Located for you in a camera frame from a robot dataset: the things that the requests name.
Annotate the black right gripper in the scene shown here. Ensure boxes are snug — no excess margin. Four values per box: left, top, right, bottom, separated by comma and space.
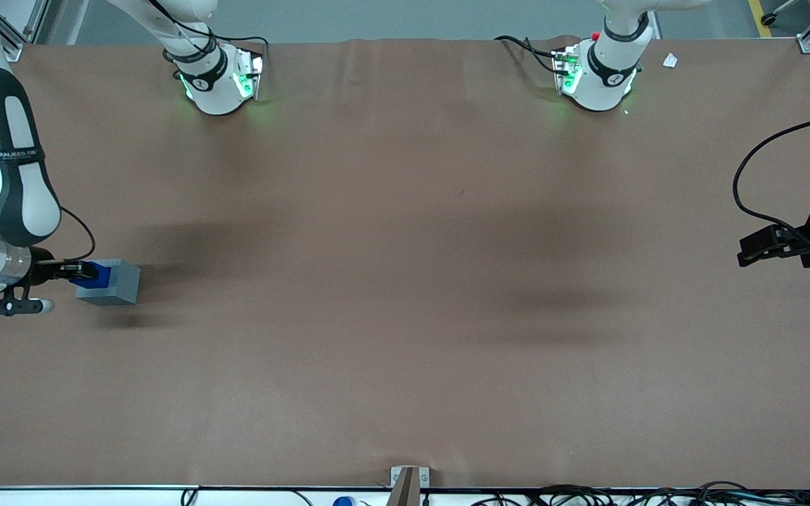
25, 246, 101, 287

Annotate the gray square base block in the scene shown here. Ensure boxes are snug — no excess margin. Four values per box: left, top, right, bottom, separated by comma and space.
75, 258, 142, 307

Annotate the black chair caster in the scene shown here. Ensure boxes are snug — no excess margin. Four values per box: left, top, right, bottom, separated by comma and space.
759, 0, 801, 27

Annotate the brown table mat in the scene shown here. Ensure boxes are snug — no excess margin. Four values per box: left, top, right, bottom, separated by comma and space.
0, 35, 810, 491

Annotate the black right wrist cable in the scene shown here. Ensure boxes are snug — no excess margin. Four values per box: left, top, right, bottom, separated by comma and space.
0, 0, 97, 263

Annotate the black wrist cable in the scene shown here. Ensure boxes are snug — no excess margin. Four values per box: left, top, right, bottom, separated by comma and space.
732, 110, 810, 248
0, 0, 97, 263

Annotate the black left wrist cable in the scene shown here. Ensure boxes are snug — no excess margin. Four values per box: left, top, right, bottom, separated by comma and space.
732, 110, 810, 248

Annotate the black cable bundle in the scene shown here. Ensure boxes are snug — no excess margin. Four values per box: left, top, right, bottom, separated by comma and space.
472, 481, 810, 506

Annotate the black right arm base cable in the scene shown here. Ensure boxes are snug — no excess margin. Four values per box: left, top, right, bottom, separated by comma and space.
152, 0, 270, 67

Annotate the black arm base cable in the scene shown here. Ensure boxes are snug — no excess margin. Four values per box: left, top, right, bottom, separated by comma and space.
494, 34, 565, 75
152, 0, 270, 67

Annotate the black left arm base cable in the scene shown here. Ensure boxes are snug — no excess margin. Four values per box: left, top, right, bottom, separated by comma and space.
494, 34, 565, 75

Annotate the gray camera mount bracket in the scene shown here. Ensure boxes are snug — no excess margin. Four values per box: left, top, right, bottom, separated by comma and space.
390, 465, 431, 506

